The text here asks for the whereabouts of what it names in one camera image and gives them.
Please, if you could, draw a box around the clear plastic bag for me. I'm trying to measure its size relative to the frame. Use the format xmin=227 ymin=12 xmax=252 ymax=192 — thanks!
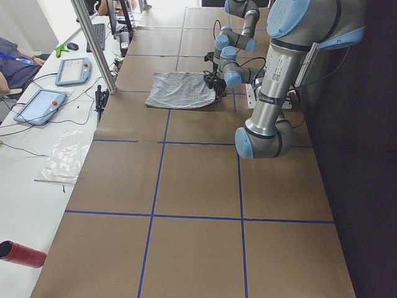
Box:
xmin=34 ymin=130 xmax=94 ymax=185

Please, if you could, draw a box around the red cylindrical bottle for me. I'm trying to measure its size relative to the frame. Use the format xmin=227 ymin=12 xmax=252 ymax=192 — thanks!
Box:
xmin=1 ymin=240 xmax=47 ymax=268

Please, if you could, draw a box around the blue white striped polo shirt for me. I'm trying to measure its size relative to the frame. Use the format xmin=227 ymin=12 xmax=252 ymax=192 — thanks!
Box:
xmin=145 ymin=72 xmax=216 ymax=109

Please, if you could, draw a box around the near blue teach pendant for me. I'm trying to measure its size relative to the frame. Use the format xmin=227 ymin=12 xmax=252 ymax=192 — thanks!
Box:
xmin=14 ymin=89 xmax=66 ymax=125

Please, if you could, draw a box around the black monitor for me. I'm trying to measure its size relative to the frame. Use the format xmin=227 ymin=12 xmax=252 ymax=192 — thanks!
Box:
xmin=106 ymin=0 xmax=133 ymax=36

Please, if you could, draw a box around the aluminium frame post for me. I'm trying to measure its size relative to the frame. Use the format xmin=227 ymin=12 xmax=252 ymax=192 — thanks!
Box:
xmin=71 ymin=0 xmax=117 ymax=94

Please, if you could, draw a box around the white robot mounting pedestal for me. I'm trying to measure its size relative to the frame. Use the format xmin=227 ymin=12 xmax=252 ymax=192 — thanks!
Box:
xmin=245 ymin=84 xmax=292 ymax=109

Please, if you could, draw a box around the blue teach pendant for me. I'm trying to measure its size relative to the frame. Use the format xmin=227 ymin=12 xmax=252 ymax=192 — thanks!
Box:
xmin=55 ymin=57 xmax=91 ymax=86
xmin=14 ymin=89 xmax=66 ymax=125

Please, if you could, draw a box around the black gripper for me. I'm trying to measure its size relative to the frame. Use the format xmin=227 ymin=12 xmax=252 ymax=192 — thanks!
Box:
xmin=213 ymin=78 xmax=226 ymax=100

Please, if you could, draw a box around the black computer mouse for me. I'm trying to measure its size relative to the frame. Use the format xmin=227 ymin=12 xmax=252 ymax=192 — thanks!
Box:
xmin=67 ymin=42 xmax=79 ymax=51

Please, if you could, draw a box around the far blue teach pendant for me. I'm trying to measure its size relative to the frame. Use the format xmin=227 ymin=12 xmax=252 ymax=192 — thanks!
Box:
xmin=55 ymin=57 xmax=91 ymax=86

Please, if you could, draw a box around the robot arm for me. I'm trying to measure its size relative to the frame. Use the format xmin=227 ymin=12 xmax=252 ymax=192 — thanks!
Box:
xmin=213 ymin=1 xmax=260 ymax=60
xmin=214 ymin=1 xmax=367 ymax=159

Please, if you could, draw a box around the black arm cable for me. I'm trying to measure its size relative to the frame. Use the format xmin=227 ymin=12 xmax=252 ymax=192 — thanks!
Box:
xmin=235 ymin=56 xmax=329 ymax=88

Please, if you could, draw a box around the black keyboard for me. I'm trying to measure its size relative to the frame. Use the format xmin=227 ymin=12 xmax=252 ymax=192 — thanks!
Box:
xmin=92 ymin=23 xmax=105 ymax=50

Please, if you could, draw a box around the green plastic tool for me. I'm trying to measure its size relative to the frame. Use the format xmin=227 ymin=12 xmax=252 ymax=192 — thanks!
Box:
xmin=55 ymin=45 xmax=69 ymax=58

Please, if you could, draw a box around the seated person in blue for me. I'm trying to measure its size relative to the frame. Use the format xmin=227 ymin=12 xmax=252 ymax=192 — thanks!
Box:
xmin=1 ymin=37 xmax=45 ymax=94

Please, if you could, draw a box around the black power strip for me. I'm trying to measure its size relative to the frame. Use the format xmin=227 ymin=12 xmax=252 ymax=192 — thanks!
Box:
xmin=95 ymin=85 xmax=109 ymax=125

